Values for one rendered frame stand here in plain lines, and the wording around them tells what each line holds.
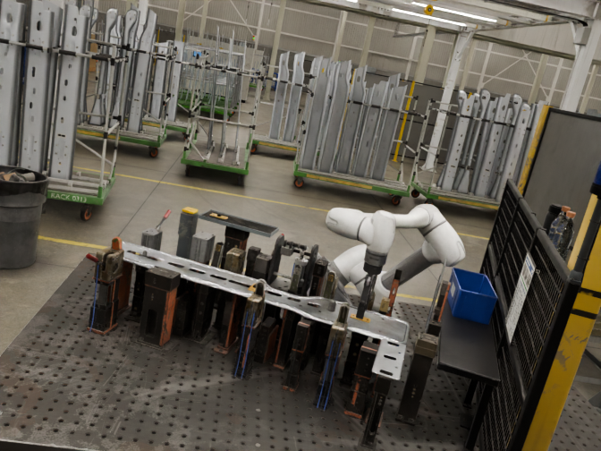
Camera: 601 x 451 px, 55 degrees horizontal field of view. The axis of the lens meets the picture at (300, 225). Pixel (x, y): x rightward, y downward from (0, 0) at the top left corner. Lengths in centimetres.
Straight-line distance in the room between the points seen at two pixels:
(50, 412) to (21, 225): 284
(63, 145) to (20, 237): 179
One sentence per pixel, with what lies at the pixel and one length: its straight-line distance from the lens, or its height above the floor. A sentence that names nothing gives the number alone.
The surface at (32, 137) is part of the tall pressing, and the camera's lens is 650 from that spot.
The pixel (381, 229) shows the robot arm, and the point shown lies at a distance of 224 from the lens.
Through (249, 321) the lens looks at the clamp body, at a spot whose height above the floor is 95.
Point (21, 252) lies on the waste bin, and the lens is 494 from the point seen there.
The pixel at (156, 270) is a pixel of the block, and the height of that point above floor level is 103.
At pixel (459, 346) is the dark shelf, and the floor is 103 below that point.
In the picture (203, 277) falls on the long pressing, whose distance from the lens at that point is 251.
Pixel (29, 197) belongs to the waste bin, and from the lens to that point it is 476.
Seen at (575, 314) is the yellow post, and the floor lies 143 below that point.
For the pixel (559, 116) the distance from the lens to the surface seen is 518.
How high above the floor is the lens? 196
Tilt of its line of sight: 16 degrees down
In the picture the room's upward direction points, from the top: 12 degrees clockwise
